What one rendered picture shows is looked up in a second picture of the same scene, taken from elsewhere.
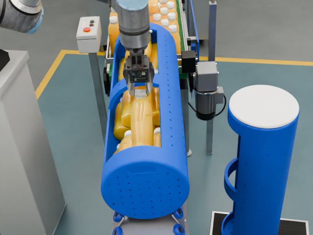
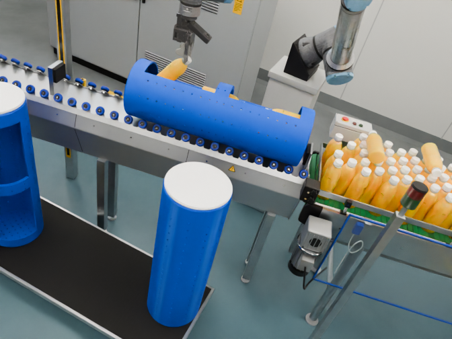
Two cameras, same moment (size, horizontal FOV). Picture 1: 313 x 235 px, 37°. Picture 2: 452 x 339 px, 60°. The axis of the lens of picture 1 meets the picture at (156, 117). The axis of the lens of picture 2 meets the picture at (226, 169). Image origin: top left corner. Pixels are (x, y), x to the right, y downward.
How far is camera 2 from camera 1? 2.28 m
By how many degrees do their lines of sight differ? 68
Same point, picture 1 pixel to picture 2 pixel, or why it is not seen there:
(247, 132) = not seen: hidden behind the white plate
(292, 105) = (186, 200)
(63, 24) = not seen: outside the picture
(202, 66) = (321, 222)
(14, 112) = (273, 101)
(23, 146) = not seen: hidden behind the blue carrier
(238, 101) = (212, 171)
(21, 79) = (297, 97)
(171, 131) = (161, 85)
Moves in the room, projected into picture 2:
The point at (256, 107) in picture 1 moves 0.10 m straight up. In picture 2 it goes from (197, 177) to (200, 158)
